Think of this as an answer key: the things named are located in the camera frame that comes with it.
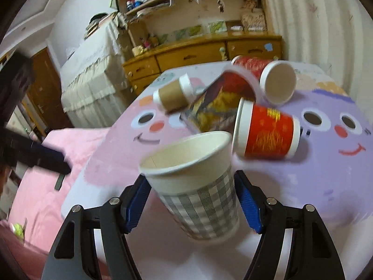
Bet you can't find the grey checkered paper cup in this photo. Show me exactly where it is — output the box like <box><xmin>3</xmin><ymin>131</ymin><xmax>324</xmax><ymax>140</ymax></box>
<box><xmin>139</xmin><ymin>131</ymin><xmax>240</xmax><ymax>244</ymax></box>

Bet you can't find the small red paper cup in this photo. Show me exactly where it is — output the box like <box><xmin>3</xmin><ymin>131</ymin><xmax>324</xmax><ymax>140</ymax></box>
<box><xmin>232</xmin><ymin>99</ymin><xmax>301</xmax><ymax>159</ymax></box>

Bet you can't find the brown sleeve paper cup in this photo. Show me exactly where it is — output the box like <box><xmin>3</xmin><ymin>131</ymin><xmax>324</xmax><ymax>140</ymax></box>
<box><xmin>152</xmin><ymin>74</ymin><xmax>196</xmax><ymax>113</ymax></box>

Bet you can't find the dark patterned red cup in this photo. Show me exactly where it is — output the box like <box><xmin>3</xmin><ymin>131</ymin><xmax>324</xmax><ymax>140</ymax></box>
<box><xmin>180</xmin><ymin>64</ymin><xmax>264</xmax><ymax>133</ymax></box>

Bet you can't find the tall red paper cup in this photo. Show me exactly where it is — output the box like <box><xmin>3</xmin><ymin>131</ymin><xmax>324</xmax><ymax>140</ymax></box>
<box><xmin>231</xmin><ymin>56</ymin><xmax>297</xmax><ymax>105</ymax></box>

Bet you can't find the dark smartphone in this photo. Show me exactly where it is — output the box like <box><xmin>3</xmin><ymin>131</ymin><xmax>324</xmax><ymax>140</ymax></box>
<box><xmin>54</xmin><ymin>174</ymin><xmax>65</xmax><ymax>191</ymax></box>

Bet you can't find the pink fluffy blanket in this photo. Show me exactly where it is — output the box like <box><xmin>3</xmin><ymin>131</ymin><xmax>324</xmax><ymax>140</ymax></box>
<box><xmin>8</xmin><ymin>128</ymin><xmax>109</xmax><ymax>252</ymax></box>

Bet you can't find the white lace covered furniture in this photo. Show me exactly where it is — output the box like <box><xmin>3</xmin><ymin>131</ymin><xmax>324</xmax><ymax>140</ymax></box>
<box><xmin>60</xmin><ymin>13</ymin><xmax>136</xmax><ymax>128</ymax></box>

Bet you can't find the cartoon monster tablecloth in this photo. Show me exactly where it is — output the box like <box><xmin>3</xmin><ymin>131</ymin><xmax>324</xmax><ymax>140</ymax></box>
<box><xmin>61</xmin><ymin>62</ymin><xmax>372</xmax><ymax>279</ymax></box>

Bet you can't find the wooden desk with drawers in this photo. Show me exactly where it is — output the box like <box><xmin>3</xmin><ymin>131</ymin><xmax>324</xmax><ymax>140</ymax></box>
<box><xmin>123</xmin><ymin>32</ymin><xmax>284</xmax><ymax>95</ymax></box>

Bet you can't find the cream mug on desk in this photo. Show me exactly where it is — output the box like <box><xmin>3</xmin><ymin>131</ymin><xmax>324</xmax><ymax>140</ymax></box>
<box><xmin>131</xmin><ymin>45</ymin><xmax>145</xmax><ymax>57</ymax></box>

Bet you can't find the wooden bookshelf hutch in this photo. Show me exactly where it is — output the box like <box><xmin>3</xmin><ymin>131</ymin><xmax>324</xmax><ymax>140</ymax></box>
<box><xmin>114</xmin><ymin>0</ymin><xmax>266</xmax><ymax>49</ymax></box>

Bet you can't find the white floral curtain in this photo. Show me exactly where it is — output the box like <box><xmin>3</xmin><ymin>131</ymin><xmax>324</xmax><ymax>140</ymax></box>
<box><xmin>267</xmin><ymin>0</ymin><xmax>372</xmax><ymax>110</ymax></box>

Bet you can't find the patterned cardboard box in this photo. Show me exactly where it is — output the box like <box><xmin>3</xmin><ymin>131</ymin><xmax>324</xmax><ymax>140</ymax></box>
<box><xmin>242</xmin><ymin>8</ymin><xmax>267</xmax><ymax>32</ymax></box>

